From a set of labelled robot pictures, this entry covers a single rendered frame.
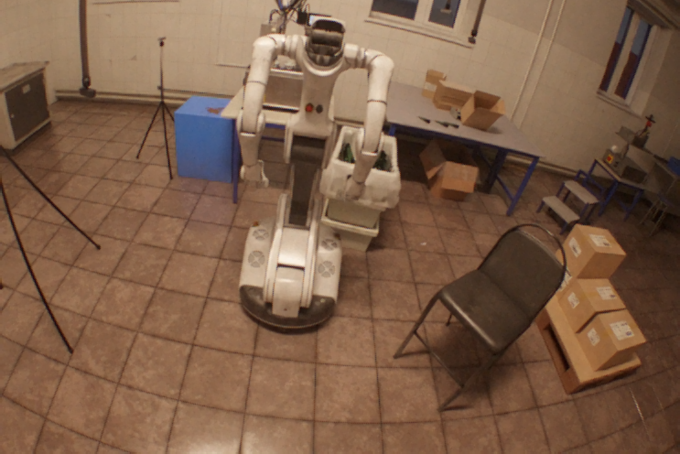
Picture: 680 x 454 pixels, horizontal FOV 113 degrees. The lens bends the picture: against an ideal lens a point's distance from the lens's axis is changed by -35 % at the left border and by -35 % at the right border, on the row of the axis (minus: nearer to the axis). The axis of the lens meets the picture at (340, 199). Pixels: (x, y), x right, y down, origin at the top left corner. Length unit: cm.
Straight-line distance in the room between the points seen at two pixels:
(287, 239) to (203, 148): 138
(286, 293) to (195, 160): 165
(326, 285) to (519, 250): 102
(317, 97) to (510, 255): 116
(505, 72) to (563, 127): 133
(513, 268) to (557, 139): 379
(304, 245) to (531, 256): 113
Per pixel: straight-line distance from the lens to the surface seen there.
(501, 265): 177
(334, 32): 129
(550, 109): 507
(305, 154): 147
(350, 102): 417
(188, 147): 295
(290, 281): 169
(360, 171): 136
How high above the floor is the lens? 168
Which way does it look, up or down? 34 degrees down
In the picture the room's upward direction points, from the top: 13 degrees clockwise
